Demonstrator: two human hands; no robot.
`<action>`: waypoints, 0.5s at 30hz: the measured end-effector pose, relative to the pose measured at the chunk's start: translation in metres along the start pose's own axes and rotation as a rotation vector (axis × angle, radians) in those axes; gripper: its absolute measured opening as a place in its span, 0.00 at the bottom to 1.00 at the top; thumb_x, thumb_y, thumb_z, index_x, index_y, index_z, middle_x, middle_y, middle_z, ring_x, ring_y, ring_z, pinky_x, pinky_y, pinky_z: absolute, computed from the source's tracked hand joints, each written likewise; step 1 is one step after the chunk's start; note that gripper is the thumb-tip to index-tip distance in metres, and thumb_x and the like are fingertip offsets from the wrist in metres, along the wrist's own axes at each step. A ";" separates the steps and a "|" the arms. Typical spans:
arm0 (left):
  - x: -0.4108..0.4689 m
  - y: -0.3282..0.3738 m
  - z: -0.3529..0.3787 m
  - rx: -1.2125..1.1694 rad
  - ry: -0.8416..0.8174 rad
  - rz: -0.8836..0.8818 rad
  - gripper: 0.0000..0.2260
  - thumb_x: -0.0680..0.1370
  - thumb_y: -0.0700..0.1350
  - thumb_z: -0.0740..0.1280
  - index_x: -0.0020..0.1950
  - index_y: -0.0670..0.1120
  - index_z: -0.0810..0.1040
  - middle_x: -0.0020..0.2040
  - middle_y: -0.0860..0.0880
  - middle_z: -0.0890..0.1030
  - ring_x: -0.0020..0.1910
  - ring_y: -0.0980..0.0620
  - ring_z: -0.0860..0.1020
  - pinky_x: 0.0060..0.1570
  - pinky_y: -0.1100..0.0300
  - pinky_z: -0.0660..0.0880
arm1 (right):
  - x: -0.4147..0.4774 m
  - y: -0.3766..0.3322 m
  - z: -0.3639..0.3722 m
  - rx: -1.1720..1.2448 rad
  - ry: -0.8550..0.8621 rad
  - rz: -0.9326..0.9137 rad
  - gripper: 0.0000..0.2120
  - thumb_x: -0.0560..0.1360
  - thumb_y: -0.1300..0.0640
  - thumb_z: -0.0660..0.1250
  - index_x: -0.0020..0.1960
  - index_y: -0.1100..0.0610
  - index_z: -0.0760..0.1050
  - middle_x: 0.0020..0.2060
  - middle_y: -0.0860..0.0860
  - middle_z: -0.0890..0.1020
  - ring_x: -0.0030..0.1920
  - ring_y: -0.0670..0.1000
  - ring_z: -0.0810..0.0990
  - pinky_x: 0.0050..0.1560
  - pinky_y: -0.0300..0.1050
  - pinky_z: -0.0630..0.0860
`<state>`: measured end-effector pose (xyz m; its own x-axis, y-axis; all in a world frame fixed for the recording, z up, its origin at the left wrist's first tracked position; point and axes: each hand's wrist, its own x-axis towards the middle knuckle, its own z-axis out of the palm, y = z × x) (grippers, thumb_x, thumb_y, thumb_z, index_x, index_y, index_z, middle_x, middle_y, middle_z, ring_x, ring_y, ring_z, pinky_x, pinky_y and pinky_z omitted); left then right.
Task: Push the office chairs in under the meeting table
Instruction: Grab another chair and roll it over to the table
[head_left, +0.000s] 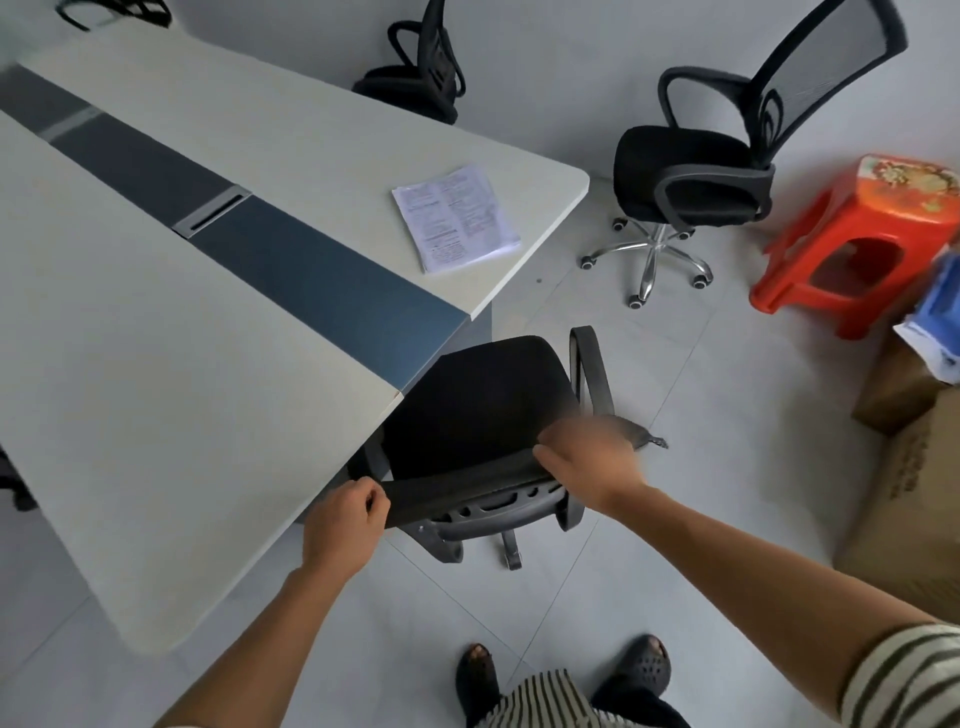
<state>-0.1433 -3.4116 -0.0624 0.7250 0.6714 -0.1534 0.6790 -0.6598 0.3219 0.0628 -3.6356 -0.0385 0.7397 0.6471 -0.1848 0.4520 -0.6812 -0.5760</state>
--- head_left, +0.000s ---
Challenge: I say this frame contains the person's left hand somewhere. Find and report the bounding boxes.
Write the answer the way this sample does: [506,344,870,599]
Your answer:
[301,476,393,583]

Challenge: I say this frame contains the person's right hand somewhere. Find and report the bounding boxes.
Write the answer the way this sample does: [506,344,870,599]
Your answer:
[532,416,654,515]

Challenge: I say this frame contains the black office chair grey frame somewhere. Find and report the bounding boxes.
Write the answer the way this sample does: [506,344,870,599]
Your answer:
[348,326,669,571]

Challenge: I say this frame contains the chrome base mesh chair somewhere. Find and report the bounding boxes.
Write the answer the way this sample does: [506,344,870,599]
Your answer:
[581,0,910,310]

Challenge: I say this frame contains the person's right forearm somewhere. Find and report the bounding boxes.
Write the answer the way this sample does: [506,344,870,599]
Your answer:
[602,483,943,721]

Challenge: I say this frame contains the person's left forearm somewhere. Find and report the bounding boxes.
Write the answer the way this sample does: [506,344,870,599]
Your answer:
[153,562,345,728]

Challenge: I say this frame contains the person's left black shoe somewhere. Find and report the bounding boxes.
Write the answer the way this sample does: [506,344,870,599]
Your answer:
[455,643,502,721]

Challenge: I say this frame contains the person's black shoe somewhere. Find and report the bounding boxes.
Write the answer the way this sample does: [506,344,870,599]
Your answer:
[599,635,673,699]
[455,643,502,721]

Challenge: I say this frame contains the person's right black shoe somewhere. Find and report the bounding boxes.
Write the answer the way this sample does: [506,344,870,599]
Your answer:
[599,635,673,699]

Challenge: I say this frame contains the long white grey table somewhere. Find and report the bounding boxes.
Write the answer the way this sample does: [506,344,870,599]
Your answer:
[0,22,592,658]

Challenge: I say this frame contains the person's black trousers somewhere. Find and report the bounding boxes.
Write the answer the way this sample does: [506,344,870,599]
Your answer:
[457,689,693,728]

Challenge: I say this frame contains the person's striped shirt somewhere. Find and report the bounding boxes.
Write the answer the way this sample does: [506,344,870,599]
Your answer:
[479,622,960,728]

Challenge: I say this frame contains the printed white paper stack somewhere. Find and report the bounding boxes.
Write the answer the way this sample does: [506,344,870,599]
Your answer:
[391,164,521,275]

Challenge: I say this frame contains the small cardboard box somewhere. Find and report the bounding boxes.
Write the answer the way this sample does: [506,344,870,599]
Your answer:
[851,329,958,438]

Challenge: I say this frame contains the large open cardboard box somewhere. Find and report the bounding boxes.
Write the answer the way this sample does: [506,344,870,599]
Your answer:
[833,386,960,625]

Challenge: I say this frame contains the blue white plastic bag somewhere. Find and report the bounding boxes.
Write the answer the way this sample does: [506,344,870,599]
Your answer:
[892,251,960,385]

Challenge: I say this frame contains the red plastic stool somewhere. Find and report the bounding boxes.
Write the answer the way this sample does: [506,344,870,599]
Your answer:
[749,153,960,341]

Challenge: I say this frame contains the silver table cable grommet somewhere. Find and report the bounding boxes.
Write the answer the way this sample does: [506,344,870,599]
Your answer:
[170,185,253,240]
[37,104,103,144]

